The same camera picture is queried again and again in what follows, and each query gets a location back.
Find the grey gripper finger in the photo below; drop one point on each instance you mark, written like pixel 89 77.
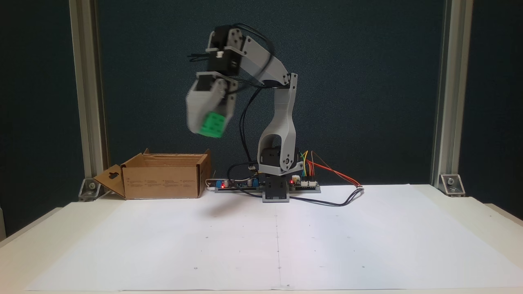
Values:
pixel 229 102
pixel 198 110

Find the green die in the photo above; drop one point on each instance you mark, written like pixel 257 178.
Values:
pixel 213 124

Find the open cardboard box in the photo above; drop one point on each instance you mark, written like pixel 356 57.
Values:
pixel 161 179

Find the blue power board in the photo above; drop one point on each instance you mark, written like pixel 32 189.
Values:
pixel 239 184

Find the aluminium frame post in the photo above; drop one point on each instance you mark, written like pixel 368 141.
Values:
pixel 451 102
pixel 88 102

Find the metal corner bracket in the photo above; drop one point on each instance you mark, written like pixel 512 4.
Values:
pixel 452 183
pixel 90 188

